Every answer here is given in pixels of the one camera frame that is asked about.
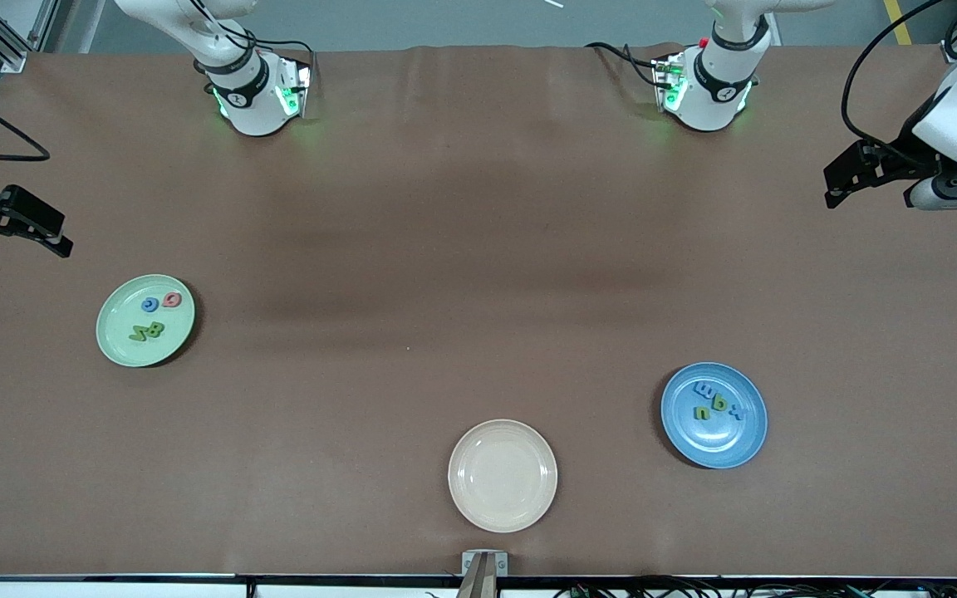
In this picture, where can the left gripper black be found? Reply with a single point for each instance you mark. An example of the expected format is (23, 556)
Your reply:
(900, 160)

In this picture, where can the blue foam letter G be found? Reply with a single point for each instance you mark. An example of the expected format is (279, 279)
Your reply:
(144, 306)

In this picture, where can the pink foam letter Q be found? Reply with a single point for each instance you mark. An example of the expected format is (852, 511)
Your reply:
(165, 301)

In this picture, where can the green foam letter B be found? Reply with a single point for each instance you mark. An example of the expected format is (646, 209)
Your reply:
(157, 330)
(720, 405)

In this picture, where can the blue foam letter m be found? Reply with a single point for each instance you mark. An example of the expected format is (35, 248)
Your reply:
(707, 388)

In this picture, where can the blue foam letter x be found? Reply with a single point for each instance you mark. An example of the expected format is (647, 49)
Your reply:
(734, 410)

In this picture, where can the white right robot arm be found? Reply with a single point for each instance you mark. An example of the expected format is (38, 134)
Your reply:
(250, 91)

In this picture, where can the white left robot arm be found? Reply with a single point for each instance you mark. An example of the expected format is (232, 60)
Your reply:
(715, 87)

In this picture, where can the light green plate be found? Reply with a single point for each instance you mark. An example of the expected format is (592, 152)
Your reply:
(125, 349)

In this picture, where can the blue plate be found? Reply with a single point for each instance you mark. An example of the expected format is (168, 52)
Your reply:
(715, 440)

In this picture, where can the brown table cover sheet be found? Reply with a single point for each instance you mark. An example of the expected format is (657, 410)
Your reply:
(478, 208)

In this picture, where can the beige plate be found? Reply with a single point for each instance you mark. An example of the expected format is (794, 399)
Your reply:
(502, 477)

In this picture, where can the metal base bracket with LEDs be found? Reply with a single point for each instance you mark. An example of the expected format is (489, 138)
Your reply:
(300, 87)
(668, 83)

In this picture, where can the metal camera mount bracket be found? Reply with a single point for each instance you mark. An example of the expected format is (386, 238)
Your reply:
(484, 569)

